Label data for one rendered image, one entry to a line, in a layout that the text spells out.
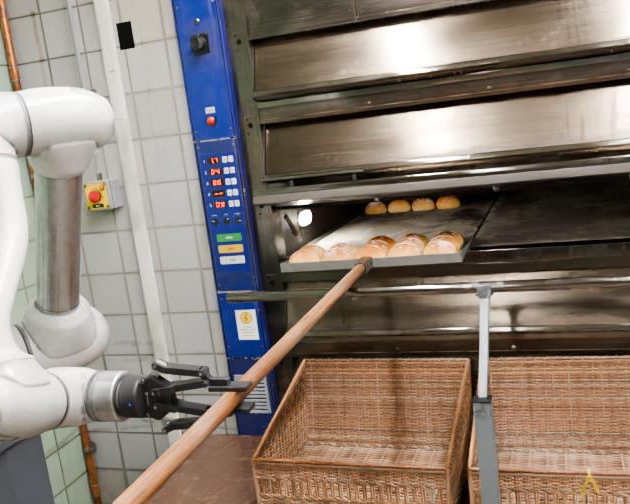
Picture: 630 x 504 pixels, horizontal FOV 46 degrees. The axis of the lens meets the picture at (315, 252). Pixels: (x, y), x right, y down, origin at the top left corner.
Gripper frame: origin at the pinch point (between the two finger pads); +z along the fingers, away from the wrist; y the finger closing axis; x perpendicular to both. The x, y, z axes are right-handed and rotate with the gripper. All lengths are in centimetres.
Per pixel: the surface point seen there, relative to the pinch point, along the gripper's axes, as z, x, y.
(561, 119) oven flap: 57, -114, -35
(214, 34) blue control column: -44, -113, -72
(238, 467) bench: -46, -90, 62
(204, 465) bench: -58, -91, 62
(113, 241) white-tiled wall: -95, -117, -9
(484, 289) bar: 36, -76, 3
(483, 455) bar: 35, -54, 37
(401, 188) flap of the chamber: 13, -100, -21
